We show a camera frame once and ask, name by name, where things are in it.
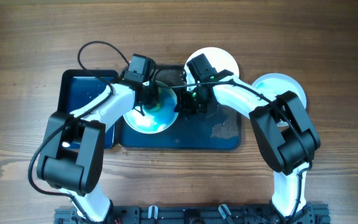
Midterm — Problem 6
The dark blue water tray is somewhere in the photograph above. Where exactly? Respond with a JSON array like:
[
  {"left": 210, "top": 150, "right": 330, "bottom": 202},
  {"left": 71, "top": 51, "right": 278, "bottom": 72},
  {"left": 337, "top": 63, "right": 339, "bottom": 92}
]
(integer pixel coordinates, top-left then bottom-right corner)
[{"left": 57, "top": 70, "right": 118, "bottom": 149}]

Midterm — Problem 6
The white plate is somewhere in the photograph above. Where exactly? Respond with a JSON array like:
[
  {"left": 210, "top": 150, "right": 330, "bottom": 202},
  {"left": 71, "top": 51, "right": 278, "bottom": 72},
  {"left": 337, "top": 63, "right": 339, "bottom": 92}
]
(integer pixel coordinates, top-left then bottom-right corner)
[
  {"left": 252, "top": 73, "right": 307, "bottom": 109},
  {"left": 184, "top": 47, "right": 240, "bottom": 84},
  {"left": 123, "top": 81, "right": 178, "bottom": 134}
]

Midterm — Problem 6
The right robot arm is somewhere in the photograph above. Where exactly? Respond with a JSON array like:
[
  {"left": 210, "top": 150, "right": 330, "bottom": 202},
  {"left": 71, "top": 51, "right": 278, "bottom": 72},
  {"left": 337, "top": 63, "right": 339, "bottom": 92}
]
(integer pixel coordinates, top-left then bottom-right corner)
[{"left": 179, "top": 52, "right": 321, "bottom": 223}]

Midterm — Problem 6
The green yellow sponge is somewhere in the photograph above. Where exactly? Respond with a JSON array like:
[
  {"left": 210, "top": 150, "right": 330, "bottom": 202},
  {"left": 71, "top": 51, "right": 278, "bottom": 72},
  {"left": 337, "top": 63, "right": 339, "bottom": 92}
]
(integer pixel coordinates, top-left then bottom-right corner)
[{"left": 144, "top": 102, "right": 163, "bottom": 112}]

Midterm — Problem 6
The dark grey serving tray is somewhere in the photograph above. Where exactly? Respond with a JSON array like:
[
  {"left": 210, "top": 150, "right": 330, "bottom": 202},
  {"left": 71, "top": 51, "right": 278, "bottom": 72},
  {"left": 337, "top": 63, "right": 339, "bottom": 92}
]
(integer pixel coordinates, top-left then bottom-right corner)
[{"left": 117, "top": 63, "right": 243, "bottom": 150}]

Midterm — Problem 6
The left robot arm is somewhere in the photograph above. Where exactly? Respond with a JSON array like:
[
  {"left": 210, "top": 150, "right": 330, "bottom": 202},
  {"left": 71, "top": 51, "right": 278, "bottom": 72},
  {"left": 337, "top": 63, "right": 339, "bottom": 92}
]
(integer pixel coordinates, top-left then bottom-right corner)
[{"left": 28, "top": 54, "right": 156, "bottom": 223}]

